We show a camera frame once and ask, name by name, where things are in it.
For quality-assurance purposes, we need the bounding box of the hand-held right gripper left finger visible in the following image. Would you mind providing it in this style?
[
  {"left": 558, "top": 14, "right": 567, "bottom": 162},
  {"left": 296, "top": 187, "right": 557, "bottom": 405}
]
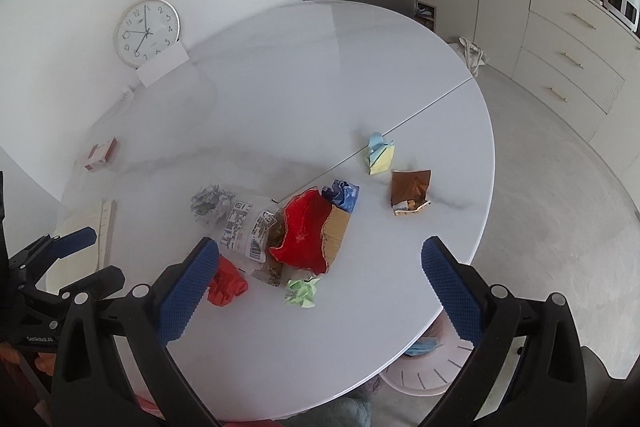
[{"left": 50, "top": 237, "right": 223, "bottom": 427}]

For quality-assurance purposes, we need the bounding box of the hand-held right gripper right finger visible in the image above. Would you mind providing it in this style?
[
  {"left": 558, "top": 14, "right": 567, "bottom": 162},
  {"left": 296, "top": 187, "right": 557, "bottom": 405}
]
[{"left": 417, "top": 236, "right": 588, "bottom": 427}]

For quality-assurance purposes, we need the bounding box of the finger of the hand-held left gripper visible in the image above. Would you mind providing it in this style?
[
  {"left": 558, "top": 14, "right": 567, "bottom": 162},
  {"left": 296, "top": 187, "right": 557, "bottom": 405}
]
[
  {"left": 7, "top": 227, "right": 98, "bottom": 293},
  {"left": 42, "top": 266, "right": 127, "bottom": 310}
]

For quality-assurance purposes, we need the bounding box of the red plastic bag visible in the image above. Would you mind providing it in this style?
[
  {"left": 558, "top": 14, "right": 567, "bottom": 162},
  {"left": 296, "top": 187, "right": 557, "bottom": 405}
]
[{"left": 206, "top": 255, "right": 250, "bottom": 307}]

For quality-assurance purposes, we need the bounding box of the blue face mask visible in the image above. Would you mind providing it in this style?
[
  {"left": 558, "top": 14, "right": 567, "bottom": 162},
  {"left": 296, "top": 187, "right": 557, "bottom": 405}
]
[{"left": 404, "top": 338, "right": 445, "bottom": 358}]

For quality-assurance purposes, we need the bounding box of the clear printed plastic bag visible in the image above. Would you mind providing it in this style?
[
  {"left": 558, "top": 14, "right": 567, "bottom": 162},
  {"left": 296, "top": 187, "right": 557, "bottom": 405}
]
[{"left": 219, "top": 199, "right": 288, "bottom": 289}]

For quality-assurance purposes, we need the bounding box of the white slotted bin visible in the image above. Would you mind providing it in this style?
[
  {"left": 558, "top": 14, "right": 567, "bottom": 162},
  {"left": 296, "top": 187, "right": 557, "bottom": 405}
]
[{"left": 379, "top": 319, "right": 482, "bottom": 399}]

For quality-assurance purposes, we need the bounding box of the white printed paper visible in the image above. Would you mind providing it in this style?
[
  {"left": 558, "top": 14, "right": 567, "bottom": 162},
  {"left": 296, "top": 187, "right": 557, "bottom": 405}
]
[{"left": 190, "top": 184, "right": 237, "bottom": 229}]

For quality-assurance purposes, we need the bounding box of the brown foil wrapper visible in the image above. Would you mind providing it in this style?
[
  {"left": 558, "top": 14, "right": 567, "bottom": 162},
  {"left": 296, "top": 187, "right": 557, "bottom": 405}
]
[{"left": 389, "top": 168, "right": 433, "bottom": 217}]

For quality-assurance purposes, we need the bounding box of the green paper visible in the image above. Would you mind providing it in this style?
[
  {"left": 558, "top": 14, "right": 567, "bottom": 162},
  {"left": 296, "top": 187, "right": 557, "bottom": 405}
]
[{"left": 284, "top": 269, "right": 322, "bottom": 309}]

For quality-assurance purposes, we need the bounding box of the red paper bag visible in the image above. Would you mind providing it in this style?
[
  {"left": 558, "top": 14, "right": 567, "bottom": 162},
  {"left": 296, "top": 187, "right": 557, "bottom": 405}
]
[{"left": 269, "top": 188, "right": 352, "bottom": 277}]

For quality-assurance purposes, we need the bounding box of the blue wrapper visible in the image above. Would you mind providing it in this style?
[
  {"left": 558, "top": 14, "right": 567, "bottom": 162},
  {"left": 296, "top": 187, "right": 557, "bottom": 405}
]
[{"left": 320, "top": 179, "right": 361, "bottom": 214}]

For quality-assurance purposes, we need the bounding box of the yellow and blue paper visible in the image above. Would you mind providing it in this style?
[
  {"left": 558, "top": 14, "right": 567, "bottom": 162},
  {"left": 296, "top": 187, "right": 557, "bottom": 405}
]
[{"left": 362, "top": 132, "right": 397, "bottom": 176}]

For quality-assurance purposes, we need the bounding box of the red medicine box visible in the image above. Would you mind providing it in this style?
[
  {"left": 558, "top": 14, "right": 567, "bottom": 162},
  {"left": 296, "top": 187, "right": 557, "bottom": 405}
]
[{"left": 83, "top": 137, "right": 120, "bottom": 172}]

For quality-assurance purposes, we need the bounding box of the white paper card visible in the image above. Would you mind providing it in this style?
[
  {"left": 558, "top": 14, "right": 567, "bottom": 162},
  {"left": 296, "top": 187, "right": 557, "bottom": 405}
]
[{"left": 136, "top": 42, "right": 191, "bottom": 88}]

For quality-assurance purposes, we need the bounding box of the white tote bag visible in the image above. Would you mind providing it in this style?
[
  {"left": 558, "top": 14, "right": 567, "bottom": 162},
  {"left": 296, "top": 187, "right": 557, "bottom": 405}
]
[{"left": 458, "top": 36, "right": 494, "bottom": 78}]

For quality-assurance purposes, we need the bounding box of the beige drawer unit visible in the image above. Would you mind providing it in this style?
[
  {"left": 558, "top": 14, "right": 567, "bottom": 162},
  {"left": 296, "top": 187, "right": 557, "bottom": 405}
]
[{"left": 514, "top": 0, "right": 640, "bottom": 170}]

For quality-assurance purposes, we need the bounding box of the white toaster oven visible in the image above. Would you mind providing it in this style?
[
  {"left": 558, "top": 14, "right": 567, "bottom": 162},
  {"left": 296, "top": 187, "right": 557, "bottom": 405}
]
[{"left": 601, "top": 0, "right": 640, "bottom": 34}]

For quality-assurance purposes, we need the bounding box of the round white wall clock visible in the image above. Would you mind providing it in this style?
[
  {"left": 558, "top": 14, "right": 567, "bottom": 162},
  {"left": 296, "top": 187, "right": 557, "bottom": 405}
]
[{"left": 112, "top": 0, "right": 179, "bottom": 68}]

